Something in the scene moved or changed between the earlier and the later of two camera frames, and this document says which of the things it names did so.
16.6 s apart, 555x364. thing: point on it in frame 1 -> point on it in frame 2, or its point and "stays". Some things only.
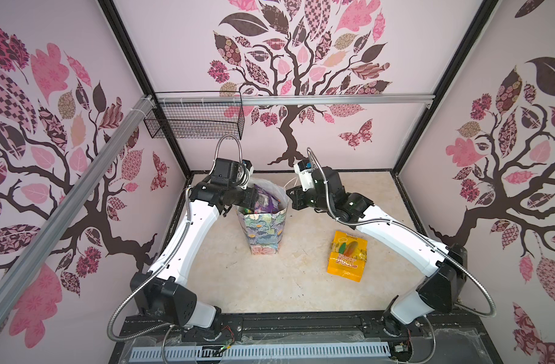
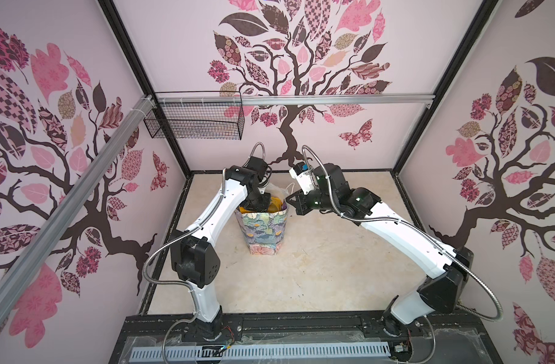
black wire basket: (199, 114) stays
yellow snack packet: (347, 256) -> (275, 206)
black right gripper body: (302, 200) stays
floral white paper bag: (264, 231) stays
